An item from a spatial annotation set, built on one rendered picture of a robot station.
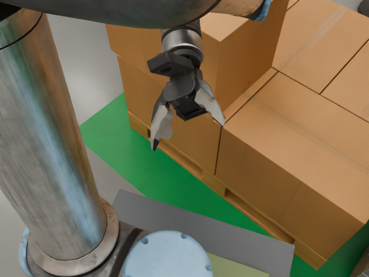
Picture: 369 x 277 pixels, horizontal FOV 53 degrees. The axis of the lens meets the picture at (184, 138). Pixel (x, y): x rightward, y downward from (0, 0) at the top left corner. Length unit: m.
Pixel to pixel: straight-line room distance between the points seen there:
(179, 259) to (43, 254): 0.22
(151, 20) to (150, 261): 0.47
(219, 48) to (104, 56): 1.46
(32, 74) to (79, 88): 2.05
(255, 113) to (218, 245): 0.66
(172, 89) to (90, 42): 1.96
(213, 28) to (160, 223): 0.61
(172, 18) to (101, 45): 2.38
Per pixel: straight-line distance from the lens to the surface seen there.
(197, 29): 0.83
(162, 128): 0.72
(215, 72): 1.25
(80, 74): 2.46
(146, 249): 0.65
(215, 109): 0.66
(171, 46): 0.78
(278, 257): 1.02
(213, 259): 0.93
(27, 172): 0.41
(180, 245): 0.65
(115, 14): 0.23
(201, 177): 1.91
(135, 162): 1.99
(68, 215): 0.51
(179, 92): 0.72
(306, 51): 1.80
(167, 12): 0.24
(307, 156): 1.43
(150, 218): 1.03
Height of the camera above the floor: 1.70
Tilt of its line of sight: 56 degrees down
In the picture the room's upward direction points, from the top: straight up
